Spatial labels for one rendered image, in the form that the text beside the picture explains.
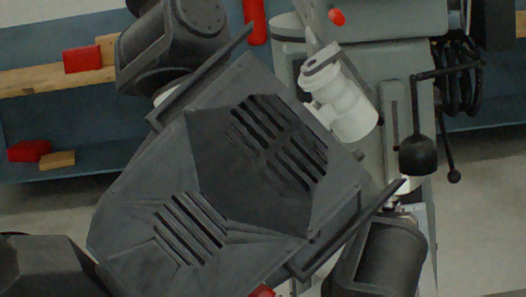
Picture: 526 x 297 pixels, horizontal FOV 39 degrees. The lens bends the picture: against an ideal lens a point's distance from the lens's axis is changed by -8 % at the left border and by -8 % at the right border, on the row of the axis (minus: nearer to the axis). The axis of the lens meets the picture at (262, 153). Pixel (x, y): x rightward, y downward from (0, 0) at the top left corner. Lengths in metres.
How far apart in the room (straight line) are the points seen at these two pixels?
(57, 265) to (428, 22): 0.79
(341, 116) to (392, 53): 0.39
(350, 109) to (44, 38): 4.96
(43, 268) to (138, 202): 0.16
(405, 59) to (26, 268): 0.81
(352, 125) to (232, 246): 0.29
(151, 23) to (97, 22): 4.79
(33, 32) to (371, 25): 4.72
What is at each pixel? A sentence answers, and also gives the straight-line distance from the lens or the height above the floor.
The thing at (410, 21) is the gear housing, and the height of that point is 1.66.
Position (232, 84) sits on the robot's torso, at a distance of 0.88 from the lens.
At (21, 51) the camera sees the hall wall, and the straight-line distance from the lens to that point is 6.00.
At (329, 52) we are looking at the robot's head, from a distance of 1.07.
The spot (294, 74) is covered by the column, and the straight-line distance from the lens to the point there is 1.90.
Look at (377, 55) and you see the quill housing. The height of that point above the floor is 1.60.
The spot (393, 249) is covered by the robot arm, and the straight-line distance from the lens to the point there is 1.04.
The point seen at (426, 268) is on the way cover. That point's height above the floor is 0.94.
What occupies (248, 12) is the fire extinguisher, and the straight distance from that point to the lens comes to 5.60.
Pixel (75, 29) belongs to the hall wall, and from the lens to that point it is 5.86.
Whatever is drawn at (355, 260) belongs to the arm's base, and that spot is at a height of 1.45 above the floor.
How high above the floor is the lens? 1.92
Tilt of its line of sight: 19 degrees down
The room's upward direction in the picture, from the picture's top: 7 degrees counter-clockwise
